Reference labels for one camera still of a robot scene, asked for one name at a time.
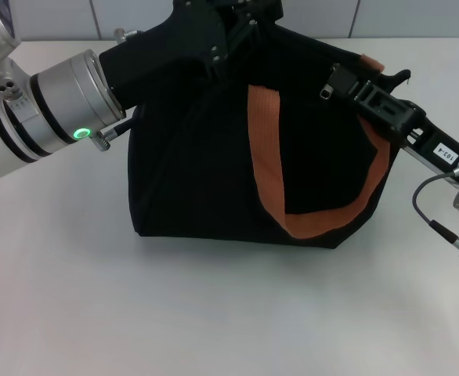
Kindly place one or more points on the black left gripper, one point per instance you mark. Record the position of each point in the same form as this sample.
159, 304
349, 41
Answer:
163, 58

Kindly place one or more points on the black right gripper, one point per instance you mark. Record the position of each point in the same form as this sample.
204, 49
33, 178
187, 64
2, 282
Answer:
445, 156

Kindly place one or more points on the silver zipper pull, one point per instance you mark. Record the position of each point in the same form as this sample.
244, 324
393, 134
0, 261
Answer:
326, 93

